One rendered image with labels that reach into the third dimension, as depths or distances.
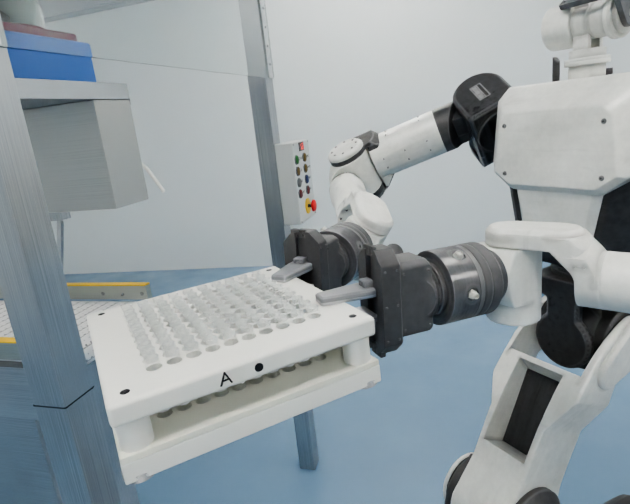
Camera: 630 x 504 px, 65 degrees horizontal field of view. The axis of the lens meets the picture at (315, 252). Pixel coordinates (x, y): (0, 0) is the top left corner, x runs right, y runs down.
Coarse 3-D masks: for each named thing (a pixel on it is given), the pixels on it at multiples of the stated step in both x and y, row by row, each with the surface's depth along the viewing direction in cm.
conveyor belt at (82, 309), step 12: (0, 312) 107; (84, 312) 102; (0, 324) 100; (84, 324) 95; (0, 336) 93; (12, 336) 93; (84, 336) 89; (84, 348) 87; (0, 360) 85; (12, 360) 84
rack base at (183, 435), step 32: (256, 384) 46; (288, 384) 46; (320, 384) 46; (352, 384) 47; (192, 416) 43; (224, 416) 42; (256, 416) 43; (288, 416) 44; (160, 448) 39; (192, 448) 41; (128, 480) 38
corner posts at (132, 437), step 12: (348, 348) 47; (360, 348) 47; (348, 360) 48; (360, 360) 48; (144, 420) 39; (120, 432) 38; (132, 432) 38; (144, 432) 39; (120, 444) 39; (132, 444) 38; (144, 444) 39
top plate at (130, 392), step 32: (192, 288) 62; (96, 320) 55; (288, 320) 49; (320, 320) 48; (352, 320) 47; (96, 352) 47; (128, 352) 46; (160, 352) 45; (224, 352) 43; (256, 352) 43; (288, 352) 43; (320, 352) 45; (128, 384) 40; (160, 384) 39; (192, 384) 40; (224, 384) 41; (128, 416) 38
